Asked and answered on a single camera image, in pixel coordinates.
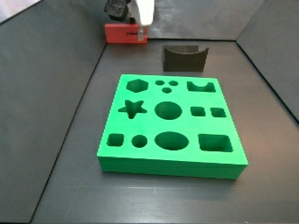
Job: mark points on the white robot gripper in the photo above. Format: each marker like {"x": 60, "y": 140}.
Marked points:
{"x": 141, "y": 9}

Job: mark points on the red double-square block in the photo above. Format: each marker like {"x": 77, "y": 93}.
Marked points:
{"x": 124, "y": 34}

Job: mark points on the green foam shape board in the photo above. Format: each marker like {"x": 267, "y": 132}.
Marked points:
{"x": 169, "y": 128}

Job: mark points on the black curved cradle block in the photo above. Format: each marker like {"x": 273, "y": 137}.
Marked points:
{"x": 184, "y": 58}

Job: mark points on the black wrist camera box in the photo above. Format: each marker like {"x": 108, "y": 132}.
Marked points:
{"x": 116, "y": 9}

